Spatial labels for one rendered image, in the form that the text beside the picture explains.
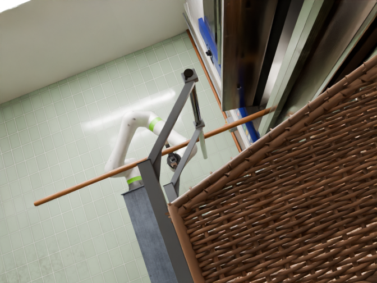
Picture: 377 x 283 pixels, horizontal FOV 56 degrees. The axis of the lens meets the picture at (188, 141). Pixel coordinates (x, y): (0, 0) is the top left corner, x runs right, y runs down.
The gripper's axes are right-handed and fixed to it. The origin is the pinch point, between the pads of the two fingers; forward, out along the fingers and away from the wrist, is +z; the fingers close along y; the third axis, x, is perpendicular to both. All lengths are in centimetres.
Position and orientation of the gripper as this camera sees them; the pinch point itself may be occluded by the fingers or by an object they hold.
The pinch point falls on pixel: (169, 152)
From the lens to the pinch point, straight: 198.2
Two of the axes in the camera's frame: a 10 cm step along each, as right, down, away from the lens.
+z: -0.9, -2.5, -9.6
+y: 3.5, 9.0, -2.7
